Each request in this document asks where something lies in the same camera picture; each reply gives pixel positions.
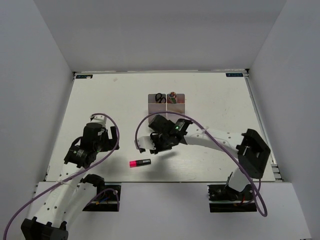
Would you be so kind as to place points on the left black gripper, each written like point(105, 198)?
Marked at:
point(111, 143)

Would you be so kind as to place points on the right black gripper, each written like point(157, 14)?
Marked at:
point(154, 138)

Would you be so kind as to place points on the pink black highlighter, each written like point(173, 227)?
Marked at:
point(139, 163)

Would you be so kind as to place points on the black handled scissors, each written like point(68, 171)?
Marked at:
point(160, 98)

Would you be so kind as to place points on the pink glue stick tube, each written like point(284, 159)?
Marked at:
point(172, 98)

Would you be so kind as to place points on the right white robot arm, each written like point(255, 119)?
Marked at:
point(248, 149)

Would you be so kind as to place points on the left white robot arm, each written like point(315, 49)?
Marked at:
point(76, 187)

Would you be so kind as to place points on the left white organizer box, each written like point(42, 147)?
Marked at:
point(154, 107)

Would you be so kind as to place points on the white organizer box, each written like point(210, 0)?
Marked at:
point(179, 107)
point(154, 107)

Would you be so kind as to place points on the right white organizer box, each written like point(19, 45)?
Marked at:
point(179, 107)

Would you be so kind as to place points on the left blue label sticker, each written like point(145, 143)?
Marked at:
point(84, 76)

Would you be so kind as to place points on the blue label sticker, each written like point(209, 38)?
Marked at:
point(84, 76)
point(234, 75)

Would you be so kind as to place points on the right blue label sticker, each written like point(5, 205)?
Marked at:
point(234, 75)

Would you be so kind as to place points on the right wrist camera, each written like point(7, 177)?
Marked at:
point(145, 143)

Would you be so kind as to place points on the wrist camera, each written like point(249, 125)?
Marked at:
point(99, 119)
point(145, 143)

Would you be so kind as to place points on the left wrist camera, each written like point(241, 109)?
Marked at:
point(99, 119)

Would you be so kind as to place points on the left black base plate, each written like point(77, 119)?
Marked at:
point(107, 199)

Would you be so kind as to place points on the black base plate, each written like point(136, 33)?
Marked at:
point(107, 199)
point(223, 199)

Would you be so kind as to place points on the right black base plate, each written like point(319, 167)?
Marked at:
point(223, 199)

